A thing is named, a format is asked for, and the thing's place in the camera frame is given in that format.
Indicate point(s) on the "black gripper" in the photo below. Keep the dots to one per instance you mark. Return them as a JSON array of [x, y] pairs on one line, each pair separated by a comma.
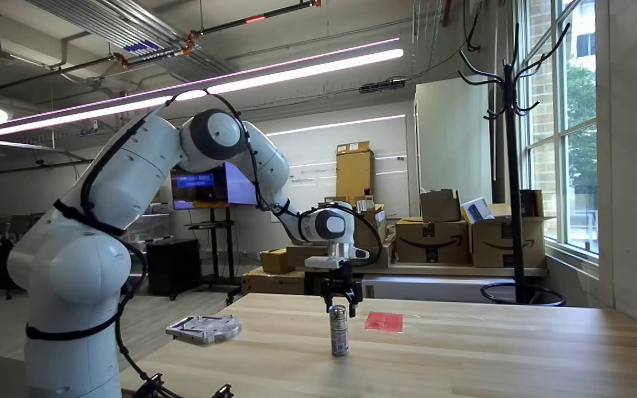
[[340, 284]]

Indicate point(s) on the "silver red bull can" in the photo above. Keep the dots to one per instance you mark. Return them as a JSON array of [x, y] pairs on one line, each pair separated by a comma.
[[340, 329]]

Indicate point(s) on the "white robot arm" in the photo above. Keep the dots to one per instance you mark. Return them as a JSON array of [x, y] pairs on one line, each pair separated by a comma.
[[73, 261]]

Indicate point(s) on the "red square card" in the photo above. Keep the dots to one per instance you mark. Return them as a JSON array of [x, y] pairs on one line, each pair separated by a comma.
[[384, 320]]

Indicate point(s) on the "amazon cardboard box left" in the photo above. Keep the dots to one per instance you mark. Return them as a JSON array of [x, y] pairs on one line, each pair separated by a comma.
[[419, 241]]

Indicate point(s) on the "amazon cardboard box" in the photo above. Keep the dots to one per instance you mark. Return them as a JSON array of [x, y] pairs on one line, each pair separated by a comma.
[[419, 241], [492, 241]]

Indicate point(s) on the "black screen stand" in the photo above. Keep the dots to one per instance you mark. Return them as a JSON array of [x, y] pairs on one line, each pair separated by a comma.
[[217, 223]]

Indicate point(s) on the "tall upright cardboard box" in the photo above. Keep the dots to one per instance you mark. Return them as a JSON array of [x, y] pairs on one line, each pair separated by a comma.
[[355, 170]]

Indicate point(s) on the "small cardboard box on top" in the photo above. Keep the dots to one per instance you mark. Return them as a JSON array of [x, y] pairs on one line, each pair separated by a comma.
[[442, 205]]

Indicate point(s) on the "amazon cardboard box right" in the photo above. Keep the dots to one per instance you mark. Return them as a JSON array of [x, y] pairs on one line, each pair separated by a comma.
[[492, 241]]

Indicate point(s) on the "black cabinet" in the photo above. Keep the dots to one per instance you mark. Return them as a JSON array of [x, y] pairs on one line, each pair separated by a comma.
[[173, 268]]

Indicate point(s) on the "black coat rack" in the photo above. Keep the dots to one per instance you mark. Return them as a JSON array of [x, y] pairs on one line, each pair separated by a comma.
[[509, 111]]

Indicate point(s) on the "ceiling light strip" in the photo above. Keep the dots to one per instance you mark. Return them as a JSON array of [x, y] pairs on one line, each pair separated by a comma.
[[217, 84]]

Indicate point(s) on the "wall display screen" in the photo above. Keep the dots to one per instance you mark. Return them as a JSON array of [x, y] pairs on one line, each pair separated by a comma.
[[220, 185]]

